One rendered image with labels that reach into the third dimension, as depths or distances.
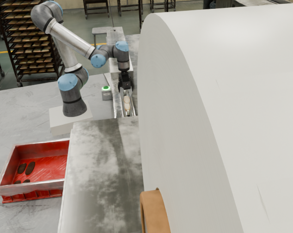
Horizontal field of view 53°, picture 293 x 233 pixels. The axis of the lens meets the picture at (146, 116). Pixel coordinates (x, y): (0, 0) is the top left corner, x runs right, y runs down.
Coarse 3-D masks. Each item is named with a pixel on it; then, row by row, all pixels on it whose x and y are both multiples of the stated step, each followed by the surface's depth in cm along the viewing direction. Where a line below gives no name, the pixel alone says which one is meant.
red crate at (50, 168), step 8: (24, 160) 156; (32, 160) 156; (40, 160) 155; (48, 160) 155; (56, 160) 155; (64, 160) 155; (40, 168) 150; (48, 168) 150; (56, 168) 150; (64, 168) 149; (16, 176) 146; (24, 176) 146; (32, 176) 145; (40, 176) 145; (48, 176) 145; (56, 176) 145; (64, 176) 145; (32, 192) 131; (40, 192) 132; (48, 192) 131; (56, 192) 133; (8, 200) 132; (16, 200) 131; (24, 200) 132
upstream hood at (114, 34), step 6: (108, 30) 321; (114, 30) 316; (120, 30) 319; (108, 36) 303; (114, 36) 302; (120, 36) 301; (108, 42) 286; (114, 42) 286; (114, 60) 246; (114, 66) 235; (114, 72) 225; (120, 72) 226; (132, 72) 227; (114, 78) 228
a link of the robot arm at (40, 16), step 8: (32, 8) 158; (40, 8) 156; (48, 8) 159; (32, 16) 156; (40, 16) 154; (48, 16) 155; (40, 24) 154; (48, 24) 154; (56, 24) 156; (48, 32) 158; (56, 32) 156; (64, 32) 157; (72, 32) 159; (64, 40) 158; (72, 40) 157; (80, 40) 159; (72, 48) 160; (80, 48) 159; (88, 48) 159; (88, 56) 160; (96, 56) 158; (104, 56) 162; (96, 64) 160
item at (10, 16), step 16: (16, 0) 378; (32, 0) 372; (16, 16) 365; (16, 32) 384; (32, 32) 381; (16, 48) 379; (32, 48) 398; (48, 48) 395; (16, 64) 391; (32, 64) 407; (48, 64) 405; (32, 80) 404
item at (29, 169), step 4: (24, 164) 152; (32, 164) 152; (20, 168) 149; (24, 168) 150; (28, 168) 149; (32, 168) 149; (20, 172) 147; (28, 172) 147; (24, 180) 142; (28, 180) 142
